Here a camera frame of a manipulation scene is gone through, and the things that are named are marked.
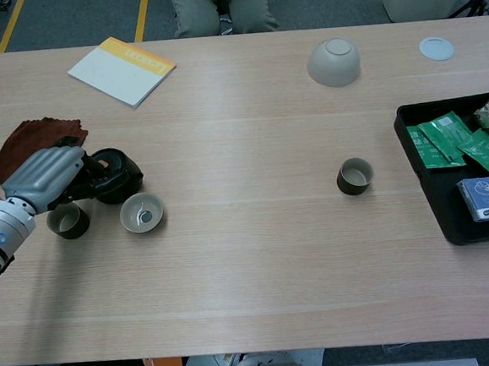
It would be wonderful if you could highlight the grey round table cap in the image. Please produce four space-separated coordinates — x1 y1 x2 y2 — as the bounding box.
418 34 457 64

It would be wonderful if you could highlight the green tea packet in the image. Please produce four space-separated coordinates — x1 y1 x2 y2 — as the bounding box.
416 109 475 166
405 121 467 172
455 128 489 187

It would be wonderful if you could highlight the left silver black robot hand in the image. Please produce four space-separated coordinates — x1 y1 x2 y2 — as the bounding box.
0 134 112 218

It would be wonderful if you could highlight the shallow beige cup with knob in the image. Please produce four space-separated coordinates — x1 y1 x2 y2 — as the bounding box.
117 191 166 236

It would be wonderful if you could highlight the blue tissue pack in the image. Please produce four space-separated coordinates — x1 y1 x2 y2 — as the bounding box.
456 176 489 225

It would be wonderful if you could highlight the black cast iron teapot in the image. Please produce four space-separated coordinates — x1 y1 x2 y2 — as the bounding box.
62 145 146 209

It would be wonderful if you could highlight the beige upturned bowl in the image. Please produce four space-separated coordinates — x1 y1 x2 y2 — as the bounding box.
304 35 364 90

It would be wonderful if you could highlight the white yellow Lexicon booklet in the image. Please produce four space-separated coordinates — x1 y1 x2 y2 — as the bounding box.
65 31 181 114

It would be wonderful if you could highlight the white robot base chassis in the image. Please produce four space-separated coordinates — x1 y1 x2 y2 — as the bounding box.
180 346 327 366

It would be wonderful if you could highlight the dark green cup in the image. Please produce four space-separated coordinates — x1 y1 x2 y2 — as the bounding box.
334 155 377 198
45 201 92 243

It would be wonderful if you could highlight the seated person in khaki trousers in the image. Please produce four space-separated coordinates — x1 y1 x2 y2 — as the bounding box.
166 0 280 41

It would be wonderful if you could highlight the black plastic tray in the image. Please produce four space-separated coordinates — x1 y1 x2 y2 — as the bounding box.
391 91 489 251

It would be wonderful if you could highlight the brown folded cloth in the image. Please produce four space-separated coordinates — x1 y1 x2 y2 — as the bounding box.
0 113 92 185

